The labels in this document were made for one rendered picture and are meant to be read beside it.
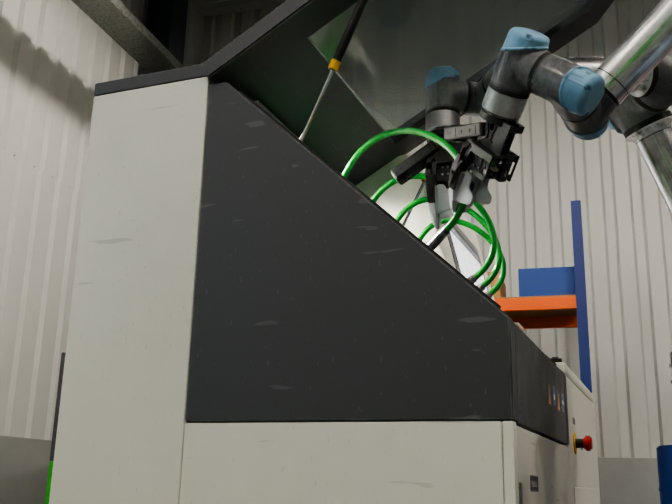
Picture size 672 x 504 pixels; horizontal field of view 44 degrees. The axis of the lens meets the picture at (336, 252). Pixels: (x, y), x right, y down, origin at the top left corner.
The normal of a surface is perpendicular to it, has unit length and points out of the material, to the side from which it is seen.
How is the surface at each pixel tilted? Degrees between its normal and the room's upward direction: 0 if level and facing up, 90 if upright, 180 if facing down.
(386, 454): 90
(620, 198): 90
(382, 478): 90
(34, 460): 90
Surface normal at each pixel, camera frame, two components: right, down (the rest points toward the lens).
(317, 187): -0.37, -0.26
